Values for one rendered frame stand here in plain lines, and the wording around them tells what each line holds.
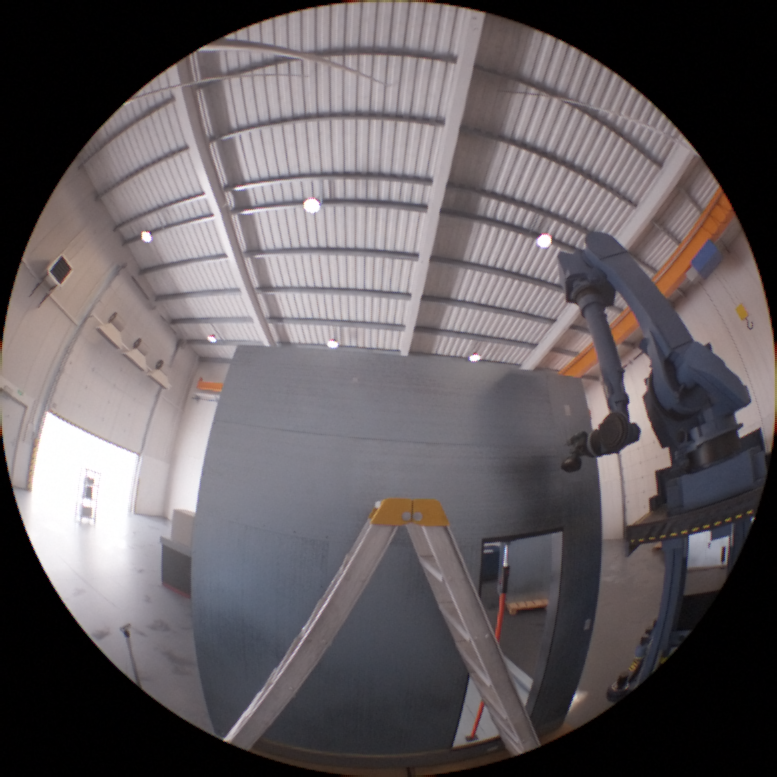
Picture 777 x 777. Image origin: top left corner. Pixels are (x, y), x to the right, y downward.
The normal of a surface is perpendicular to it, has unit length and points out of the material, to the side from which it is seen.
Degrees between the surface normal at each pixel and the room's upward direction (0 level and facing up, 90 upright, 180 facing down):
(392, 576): 90
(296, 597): 90
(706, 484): 90
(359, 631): 90
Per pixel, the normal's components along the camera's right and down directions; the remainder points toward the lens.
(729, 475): -0.91, -0.22
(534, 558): -0.27, -0.44
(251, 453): 0.07, -0.43
